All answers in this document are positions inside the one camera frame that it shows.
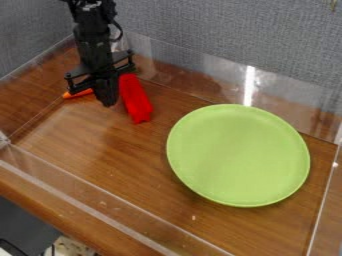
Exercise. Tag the orange toy carrot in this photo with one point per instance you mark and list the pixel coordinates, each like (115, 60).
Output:
(66, 95)

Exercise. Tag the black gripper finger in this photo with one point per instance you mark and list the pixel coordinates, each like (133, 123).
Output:
(101, 92)
(113, 89)

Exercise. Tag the clear acrylic enclosure wall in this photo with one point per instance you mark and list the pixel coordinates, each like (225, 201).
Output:
(89, 172)

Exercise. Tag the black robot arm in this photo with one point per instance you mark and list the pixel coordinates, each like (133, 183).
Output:
(95, 32)

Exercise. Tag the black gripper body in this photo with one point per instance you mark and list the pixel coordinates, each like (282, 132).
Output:
(81, 77)

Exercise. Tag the red cloth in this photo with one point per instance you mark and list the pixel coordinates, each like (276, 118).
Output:
(135, 99)

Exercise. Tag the green round plate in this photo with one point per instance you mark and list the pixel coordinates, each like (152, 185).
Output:
(237, 155)

